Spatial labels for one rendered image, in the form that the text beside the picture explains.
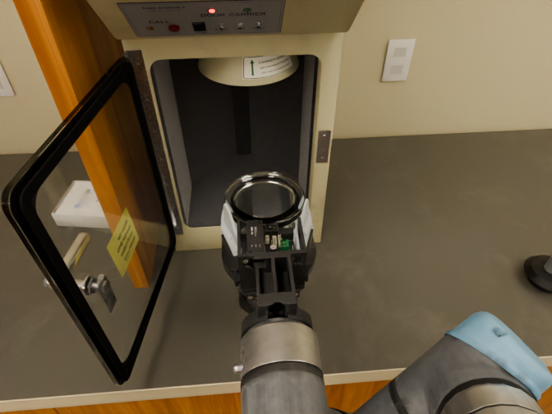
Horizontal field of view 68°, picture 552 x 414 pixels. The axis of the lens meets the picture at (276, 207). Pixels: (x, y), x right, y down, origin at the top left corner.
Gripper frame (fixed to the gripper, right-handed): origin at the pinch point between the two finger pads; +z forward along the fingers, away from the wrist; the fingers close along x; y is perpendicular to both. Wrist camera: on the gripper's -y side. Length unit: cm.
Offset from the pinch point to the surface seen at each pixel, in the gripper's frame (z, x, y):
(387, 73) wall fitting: 62, -37, -11
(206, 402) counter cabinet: -7.1, 13.0, -44.2
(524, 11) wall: 63, -69, 4
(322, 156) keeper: 19.5, -11.6, -5.7
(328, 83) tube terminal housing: 19.5, -11.5, 8.5
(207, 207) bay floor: 25.1, 11.5, -22.0
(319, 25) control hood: 15.2, -8.5, 19.0
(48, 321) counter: 4, 41, -30
